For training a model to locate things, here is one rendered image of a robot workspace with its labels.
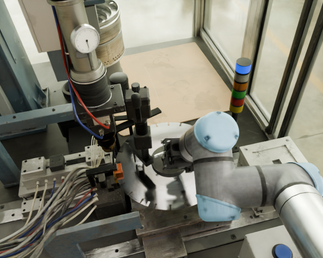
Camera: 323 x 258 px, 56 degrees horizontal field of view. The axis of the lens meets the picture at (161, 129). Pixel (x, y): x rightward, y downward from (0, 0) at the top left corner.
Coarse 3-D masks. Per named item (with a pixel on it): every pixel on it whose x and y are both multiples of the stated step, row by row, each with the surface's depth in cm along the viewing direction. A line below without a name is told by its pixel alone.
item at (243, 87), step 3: (234, 81) 93; (234, 84) 94; (237, 84) 93; (240, 84) 93; (243, 84) 92; (246, 84) 93; (234, 87) 95; (237, 87) 94; (240, 87) 93; (243, 87) 93; (246, 87) 94; (237, 90) 94; (240, 90) 94; (243, 90) 94
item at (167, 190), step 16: (160, 128) 101; (176, 128) 100; (128, 144) 96; (160, 144) 96; (128, 160) 92; (128, 176) 88; (144, 176) 88; (160, 176) 87; (176, 176) 87; (192, 176) 87; (128, 192) 84; (144, 192) 84; (160, 192) 84; (176, 192) 83; (192, 192) 83; (160, 208) 80; (176, 208) 80
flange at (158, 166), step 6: (156, 150) 93; (162, 150) 93; (162, 156) 89; (156, 162) 90; (162, 162) 89; (156, 168) 88; (162, 168) 88; (162, 174) 88; (168, 174) 87; (174, 174) 87
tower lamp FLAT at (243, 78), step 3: (234, 75) 93; (237, 75) 91; (240, 75) 90; (243, 75) 90; (246, 75) 90; (234, 78) 93; (237, 78) 92; (240, 78) 91; (243, 78) 91; (246, 78) 91; (237, 81) 92; (240, 81) 92; (243, 81) 92; (246, 81) 92
